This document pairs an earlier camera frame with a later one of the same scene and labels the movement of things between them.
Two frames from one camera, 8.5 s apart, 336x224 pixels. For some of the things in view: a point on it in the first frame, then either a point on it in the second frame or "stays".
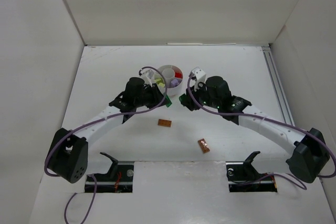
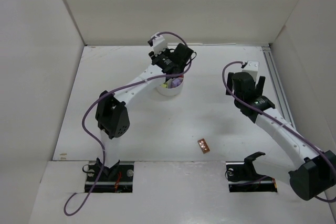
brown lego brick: [203, 145] stays
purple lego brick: [175, 82] stays
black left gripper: [157, 96] to [174, 69]
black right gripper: [189, 98] to [261, 84]
